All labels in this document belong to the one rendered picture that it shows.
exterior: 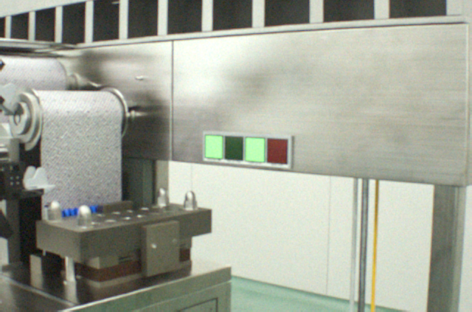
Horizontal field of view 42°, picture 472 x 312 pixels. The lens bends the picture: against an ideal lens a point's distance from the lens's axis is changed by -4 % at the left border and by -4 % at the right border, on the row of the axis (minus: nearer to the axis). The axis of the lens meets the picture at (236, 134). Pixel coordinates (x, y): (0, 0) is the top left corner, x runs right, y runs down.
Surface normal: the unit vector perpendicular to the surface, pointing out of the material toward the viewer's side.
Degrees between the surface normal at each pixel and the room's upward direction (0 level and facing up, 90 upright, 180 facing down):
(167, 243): 90
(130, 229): 90
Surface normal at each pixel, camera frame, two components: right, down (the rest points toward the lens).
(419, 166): -0.63, 0.04
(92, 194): 0.77, 0.04
